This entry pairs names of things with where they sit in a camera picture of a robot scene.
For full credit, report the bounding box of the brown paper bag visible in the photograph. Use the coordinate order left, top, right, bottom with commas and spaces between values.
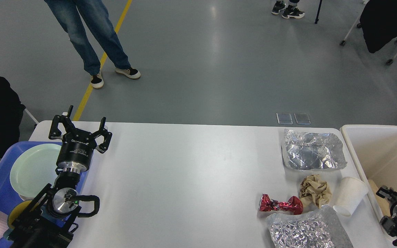
368, 179, 391, 216

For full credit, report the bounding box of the black jacket on chair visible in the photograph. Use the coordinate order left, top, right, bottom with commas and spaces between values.
339, 0, 397, 71

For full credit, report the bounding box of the light green plate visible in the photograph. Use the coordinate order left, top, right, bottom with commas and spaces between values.
10, 142, 61, 197

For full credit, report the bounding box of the person in black and jeans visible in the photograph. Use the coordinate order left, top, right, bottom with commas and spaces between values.
43, 0, 142, 89

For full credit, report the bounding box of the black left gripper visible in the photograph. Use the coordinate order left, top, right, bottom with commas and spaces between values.
48, 105, 112, 173

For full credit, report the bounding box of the white lid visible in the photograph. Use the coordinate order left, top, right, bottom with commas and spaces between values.
333, 176, 368, 217

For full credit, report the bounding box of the blue plastic tray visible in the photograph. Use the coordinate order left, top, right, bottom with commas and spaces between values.
0, 141, 90, 248

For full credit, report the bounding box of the red foil wrapper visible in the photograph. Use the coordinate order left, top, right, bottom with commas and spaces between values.
258, 194, 304, 215

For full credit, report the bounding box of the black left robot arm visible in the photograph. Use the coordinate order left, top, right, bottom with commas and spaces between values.
5, 106, 112, 248

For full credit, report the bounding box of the crumpled brown paper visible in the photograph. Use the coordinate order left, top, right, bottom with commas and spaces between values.
299, 174, 332, 208

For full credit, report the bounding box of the dark teal mug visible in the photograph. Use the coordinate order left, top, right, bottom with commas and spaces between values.
3, 200, 43, 248

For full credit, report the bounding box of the pink plate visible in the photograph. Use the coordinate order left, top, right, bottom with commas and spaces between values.
18, 194, 35, 201

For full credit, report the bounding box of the silver foil bag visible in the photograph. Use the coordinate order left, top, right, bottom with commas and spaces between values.
266, 205, 353, 248
282, 129, 348, 171

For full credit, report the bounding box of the beige plastic bin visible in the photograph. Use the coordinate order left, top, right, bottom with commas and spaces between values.
340, 125, 397, 248

